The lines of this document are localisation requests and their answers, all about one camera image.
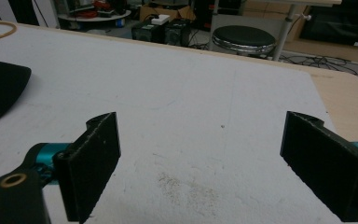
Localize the dark cloth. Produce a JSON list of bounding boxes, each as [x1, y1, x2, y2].
[[0, 57, 33, 129]]

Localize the cardboard box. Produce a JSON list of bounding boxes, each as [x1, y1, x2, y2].
[[139, 3, 197, 22]]

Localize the white metal table leg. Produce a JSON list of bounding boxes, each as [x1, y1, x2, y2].
[[272, 4, 296, 62]]

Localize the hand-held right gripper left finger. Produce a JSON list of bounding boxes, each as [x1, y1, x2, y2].
[[35, 111, 122, 224]]

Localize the black floor cables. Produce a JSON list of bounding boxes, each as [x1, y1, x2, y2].
[[279, 53, 358, 80]]

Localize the white power adapter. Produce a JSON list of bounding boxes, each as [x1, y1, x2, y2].
[[150, 14, 172, 26]]

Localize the tan rubber band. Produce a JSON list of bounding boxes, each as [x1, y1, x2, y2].
[[0, 20, 19, 44]]

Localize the black equipment box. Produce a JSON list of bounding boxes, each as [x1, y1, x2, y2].
[[131, 21, 169, 44], [163, 18, 192, 48]]

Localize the black round stool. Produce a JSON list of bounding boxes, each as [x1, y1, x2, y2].
[[212, 25, 277, 58]]

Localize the white table mat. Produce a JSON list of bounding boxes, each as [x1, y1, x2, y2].
[[0, 23, 358, 224]]

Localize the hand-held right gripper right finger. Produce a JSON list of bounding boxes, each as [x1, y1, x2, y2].
[[280, 110, 358, 223]]

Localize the round white platform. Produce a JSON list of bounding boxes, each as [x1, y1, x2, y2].
[[57, 8, 132, 23]]

